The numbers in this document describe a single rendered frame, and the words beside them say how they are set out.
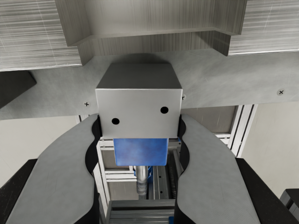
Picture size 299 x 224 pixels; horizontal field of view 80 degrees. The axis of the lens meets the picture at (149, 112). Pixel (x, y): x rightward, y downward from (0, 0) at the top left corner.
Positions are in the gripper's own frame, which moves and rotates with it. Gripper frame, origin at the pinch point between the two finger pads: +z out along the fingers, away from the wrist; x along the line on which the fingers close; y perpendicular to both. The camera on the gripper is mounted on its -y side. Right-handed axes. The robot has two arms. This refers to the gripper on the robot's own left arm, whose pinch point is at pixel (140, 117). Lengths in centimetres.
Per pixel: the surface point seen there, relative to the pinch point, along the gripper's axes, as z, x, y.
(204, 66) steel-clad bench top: 4.6, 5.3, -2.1
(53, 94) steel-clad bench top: 4.6, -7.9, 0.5
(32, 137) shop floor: 85, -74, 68
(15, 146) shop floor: 85, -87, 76
